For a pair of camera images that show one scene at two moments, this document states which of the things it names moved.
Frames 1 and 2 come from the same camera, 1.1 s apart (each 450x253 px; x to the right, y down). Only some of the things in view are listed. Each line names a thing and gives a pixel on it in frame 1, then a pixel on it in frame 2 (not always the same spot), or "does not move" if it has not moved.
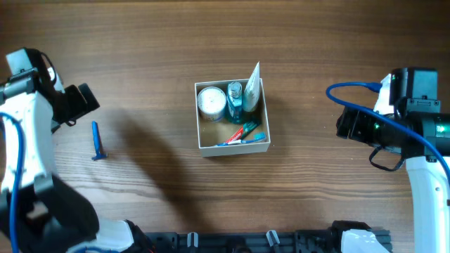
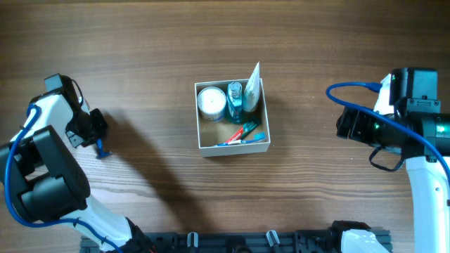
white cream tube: (251, 93) does not move
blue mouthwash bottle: (234, 101) does not move
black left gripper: (74, 103) to (97, 124)
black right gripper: (344, 123) does not move
